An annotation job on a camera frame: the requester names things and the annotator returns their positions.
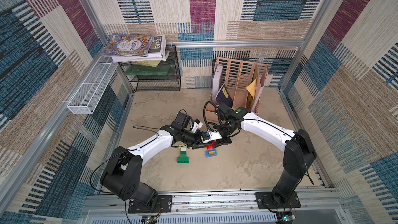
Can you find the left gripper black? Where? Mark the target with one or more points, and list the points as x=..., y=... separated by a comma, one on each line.
x=198, y=141

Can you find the red lego brick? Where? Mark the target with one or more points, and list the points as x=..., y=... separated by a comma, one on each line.
x=210, y=145

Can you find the long blue lego brick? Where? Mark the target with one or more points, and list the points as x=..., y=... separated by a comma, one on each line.
x=210, y=153

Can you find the bright green square lego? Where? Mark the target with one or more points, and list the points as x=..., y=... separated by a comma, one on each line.
x=183, y=154

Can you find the long green lego brick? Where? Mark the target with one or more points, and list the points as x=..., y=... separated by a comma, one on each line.
x=182, y=160

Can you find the lime green lego brick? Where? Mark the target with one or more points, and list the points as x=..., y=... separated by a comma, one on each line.
x=183, y=147

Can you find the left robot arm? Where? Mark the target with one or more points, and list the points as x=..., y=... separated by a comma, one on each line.
x=122, y=173

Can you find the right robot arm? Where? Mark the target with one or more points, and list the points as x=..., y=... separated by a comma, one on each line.
x=298, y=149

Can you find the dark purple book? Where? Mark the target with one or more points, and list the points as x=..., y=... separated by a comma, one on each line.
x=223, y=97

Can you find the white book in organizer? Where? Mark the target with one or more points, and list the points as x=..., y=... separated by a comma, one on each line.
x=216, y=81

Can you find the yellow envelope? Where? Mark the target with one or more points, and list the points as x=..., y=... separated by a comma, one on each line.
x=251, y=88

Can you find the pink desk file organizer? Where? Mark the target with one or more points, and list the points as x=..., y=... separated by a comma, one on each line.
x=237, y=75

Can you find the pale pink folder in organizer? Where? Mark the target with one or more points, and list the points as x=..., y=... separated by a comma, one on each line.
x=261, y=71

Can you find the green folder on shelf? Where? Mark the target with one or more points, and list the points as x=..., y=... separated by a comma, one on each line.
x=137, y=70

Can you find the black and white Folio book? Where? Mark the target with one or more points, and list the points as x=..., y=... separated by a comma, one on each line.
x=157, y=52

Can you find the colourful illustrated book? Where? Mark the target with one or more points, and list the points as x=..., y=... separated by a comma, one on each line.
x=128, y=45

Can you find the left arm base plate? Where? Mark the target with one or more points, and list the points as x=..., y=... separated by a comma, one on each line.
x=162, y=204

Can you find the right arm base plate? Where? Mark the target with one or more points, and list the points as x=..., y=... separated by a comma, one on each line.
x=269, y=200

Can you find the black wire shelf rack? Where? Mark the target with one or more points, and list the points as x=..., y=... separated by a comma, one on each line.
x=165, y=76

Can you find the white wire mesh basket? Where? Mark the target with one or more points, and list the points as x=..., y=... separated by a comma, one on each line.
x=89, y=93

